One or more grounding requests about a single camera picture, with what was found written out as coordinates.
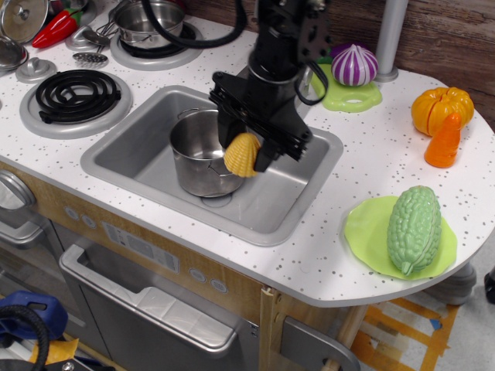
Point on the silver slotted spoon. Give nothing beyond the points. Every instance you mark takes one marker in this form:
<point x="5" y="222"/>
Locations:
<point x="90" y="58"/>

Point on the orange toy carrot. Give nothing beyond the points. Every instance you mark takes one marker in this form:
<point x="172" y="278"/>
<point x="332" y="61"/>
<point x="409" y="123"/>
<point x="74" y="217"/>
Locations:
<point x="443" y="147"/>

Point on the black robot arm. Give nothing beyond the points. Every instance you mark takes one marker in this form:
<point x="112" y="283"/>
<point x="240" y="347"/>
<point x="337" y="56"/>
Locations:
<point x="292" y="35"/>

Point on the yellow toy corn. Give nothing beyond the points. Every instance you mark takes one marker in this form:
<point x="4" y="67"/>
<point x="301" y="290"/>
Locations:
<point x="241" y="154"/>

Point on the green bitter gourd toy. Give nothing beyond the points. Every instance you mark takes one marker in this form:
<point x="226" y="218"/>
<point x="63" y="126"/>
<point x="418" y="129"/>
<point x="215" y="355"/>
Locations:
<point x="414" y="230"/>

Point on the steel pot lid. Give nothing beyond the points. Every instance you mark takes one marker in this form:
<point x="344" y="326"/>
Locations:
<point x="21" y="20"/>

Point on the grey toy sink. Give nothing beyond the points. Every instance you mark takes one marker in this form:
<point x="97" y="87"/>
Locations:
<point x="136" y="155"/>

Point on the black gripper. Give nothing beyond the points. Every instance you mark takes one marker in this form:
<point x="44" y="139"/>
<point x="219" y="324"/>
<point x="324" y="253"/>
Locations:
<point x="266" y="107"/>

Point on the steel pot in sink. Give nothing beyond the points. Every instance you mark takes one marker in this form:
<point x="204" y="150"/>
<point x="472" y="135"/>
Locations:
<point x="199" y="156"/>

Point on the steel pot on stove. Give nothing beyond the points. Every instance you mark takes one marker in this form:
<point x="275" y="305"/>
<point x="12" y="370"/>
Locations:
<point x="137" y="31"/>

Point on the silver oven door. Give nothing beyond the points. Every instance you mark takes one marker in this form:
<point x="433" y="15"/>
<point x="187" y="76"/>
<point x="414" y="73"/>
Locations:
<point x="149" y="323"/>

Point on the red toy pepper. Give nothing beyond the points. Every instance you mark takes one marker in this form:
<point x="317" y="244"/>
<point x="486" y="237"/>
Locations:
<point x="63" y="25"/>

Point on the light green plate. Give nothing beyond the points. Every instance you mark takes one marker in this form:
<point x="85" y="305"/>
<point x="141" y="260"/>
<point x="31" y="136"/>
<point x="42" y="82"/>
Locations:
<point x="366" y="234"/>

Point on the purple toy onion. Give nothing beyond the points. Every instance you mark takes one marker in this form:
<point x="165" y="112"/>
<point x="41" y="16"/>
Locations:
<point x="355" y="66"/>

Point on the blue tool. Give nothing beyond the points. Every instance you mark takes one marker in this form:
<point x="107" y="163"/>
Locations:
<point x="49" y="312"/>

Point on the black coil burner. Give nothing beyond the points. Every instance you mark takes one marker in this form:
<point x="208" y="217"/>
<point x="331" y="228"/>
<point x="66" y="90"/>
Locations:
<point x="76" y="96"/>

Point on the steel strainer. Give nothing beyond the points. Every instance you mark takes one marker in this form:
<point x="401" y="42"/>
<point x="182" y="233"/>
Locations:
<point x="12" y="55"/>

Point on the grey support pole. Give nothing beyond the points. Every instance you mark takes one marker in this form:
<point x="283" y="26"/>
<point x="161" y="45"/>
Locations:
<point x="388" y="39"/>

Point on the grey stove knob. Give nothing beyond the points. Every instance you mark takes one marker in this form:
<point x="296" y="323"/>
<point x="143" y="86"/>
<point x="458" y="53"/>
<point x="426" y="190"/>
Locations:
<point x="35" y="70"/>

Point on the green toy cutting board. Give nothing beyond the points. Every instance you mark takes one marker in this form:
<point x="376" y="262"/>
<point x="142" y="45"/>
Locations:
<point x="342" y="98"/>

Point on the orange toy pumpkin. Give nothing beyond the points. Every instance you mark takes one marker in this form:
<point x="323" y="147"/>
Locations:
<point x="432" y="107"/>

